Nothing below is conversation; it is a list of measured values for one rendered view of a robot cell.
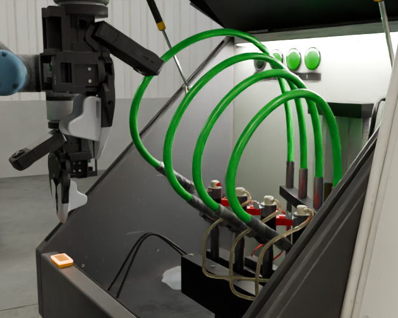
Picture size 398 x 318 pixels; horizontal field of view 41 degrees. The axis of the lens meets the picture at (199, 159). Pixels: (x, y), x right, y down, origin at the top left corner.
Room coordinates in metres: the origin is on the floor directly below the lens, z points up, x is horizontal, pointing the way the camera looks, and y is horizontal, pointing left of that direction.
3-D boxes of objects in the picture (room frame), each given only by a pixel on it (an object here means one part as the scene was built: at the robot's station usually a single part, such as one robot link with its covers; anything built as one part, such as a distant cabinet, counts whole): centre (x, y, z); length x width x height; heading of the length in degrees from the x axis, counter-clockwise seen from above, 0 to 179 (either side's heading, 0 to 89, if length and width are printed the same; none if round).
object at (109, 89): (0.74, 0.13, 1.32); 0.05 x 0.02 x 0.09; 34
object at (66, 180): (1.06, 0.28, 1.13); 0.05 x 0.02 x 0.09; 34
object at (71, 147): (1.09, 0.27, 1.19); 0.09 x 0.08 x 0.12; 124
